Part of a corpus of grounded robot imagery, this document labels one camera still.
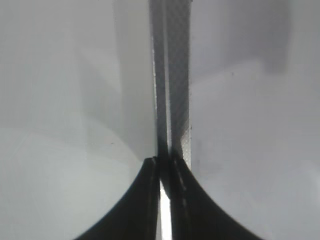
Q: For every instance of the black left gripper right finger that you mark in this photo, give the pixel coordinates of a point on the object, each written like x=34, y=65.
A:
x=194, y=215

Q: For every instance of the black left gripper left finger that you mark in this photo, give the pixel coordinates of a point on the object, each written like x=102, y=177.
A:
x=135, y=215

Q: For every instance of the white board with grey frame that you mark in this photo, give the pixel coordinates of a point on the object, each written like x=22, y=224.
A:
x=237, y=91

